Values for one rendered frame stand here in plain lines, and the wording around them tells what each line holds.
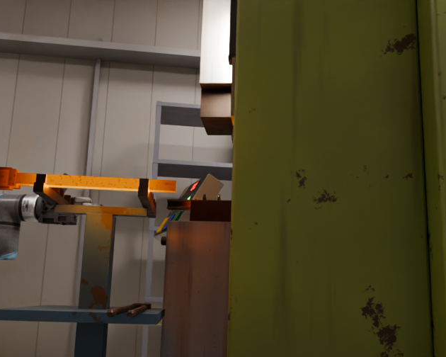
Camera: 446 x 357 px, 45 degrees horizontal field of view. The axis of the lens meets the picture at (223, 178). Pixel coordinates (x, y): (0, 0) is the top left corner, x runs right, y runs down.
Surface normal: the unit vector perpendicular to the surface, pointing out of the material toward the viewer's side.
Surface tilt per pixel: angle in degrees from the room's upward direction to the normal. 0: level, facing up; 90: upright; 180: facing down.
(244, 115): 90
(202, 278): 90
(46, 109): 90
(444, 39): 90
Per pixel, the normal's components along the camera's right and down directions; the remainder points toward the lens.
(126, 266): 0.14, -0.21
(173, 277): -0.09, -0.21
